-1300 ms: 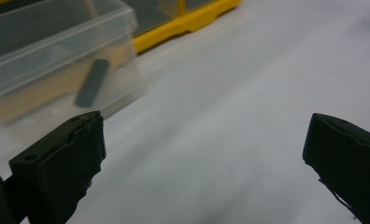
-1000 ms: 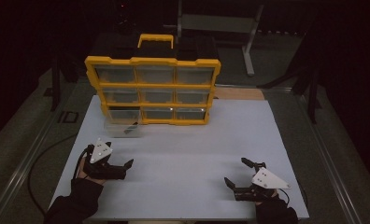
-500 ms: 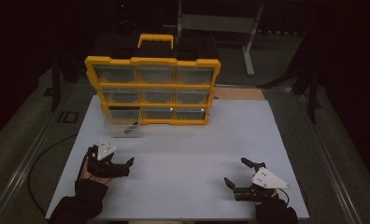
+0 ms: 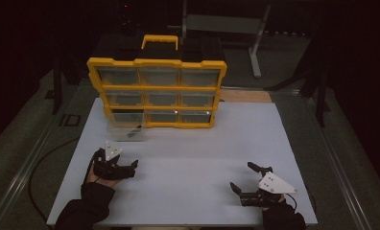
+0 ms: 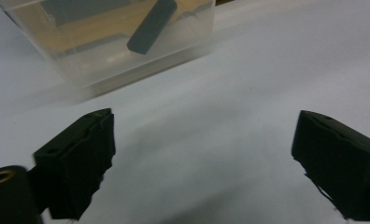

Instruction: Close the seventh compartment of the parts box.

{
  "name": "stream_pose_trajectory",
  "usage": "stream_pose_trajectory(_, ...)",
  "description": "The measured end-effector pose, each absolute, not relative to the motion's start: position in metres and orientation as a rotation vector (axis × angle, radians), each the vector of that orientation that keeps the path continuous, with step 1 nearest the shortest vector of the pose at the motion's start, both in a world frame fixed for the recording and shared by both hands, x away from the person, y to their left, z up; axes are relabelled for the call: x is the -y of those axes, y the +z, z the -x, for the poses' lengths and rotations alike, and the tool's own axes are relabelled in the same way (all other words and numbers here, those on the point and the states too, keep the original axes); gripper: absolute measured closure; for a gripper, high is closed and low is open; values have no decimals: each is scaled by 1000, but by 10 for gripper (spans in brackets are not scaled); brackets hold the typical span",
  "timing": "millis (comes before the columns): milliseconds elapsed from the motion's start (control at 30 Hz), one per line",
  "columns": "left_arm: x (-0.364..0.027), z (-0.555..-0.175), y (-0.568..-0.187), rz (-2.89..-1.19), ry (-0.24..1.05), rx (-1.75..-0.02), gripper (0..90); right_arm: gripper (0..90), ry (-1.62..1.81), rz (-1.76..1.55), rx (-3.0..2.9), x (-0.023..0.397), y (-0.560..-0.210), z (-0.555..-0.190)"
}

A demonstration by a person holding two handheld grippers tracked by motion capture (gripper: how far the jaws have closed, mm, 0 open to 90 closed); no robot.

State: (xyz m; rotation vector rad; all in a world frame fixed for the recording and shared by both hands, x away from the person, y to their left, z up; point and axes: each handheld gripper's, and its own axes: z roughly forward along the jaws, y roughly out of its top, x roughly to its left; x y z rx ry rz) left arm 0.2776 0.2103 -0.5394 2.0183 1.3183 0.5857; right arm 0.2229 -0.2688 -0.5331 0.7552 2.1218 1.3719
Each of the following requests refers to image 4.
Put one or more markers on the person's left hand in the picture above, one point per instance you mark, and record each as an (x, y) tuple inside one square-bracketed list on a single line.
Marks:
[(103, 183)]

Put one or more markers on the small black flash drive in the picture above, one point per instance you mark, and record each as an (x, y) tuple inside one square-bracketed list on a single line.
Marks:
[(134, 132)]

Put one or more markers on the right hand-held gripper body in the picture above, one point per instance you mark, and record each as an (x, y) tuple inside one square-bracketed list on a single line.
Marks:
[(274, 187)]

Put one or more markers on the transparent drawer box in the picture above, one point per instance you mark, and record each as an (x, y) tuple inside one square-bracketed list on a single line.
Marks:
[(122, 134)]

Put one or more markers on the set of clear plastic drawers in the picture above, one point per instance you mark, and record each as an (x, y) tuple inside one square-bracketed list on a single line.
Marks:
[(161, 76)]

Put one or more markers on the grey metal stand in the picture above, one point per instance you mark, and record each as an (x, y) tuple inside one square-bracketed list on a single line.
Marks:
[(223, 24)]

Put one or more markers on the black rectangular frame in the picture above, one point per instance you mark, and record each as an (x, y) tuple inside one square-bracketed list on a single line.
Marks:
[(70, 120)]

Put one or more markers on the yellow organizer cabinet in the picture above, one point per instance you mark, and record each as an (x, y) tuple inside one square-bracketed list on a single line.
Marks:
[(159, 87)]

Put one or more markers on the metal frame rail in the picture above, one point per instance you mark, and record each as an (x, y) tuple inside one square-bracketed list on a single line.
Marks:
[(344, 169), (21, 169)]

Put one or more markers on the black stand leg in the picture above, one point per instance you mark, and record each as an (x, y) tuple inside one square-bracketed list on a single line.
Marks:
[(57, 89), (320, 96)]

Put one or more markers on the wooden board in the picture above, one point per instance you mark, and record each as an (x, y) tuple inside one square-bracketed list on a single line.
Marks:
[(245, 96)]

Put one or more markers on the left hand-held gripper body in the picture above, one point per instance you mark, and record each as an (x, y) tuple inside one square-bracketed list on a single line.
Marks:
[(109, 169)]

